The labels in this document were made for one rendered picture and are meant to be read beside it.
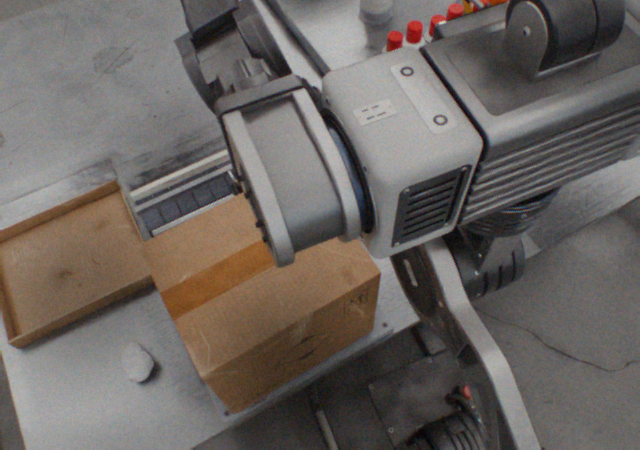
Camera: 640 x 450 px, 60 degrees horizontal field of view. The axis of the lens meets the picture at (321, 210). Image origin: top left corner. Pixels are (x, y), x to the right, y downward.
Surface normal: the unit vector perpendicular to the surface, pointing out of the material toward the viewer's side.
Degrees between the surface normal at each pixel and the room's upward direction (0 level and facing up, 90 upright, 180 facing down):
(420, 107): 0
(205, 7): 25
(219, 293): 0
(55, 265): 0
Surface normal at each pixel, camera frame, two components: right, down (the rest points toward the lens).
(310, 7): -0.04, -0.51
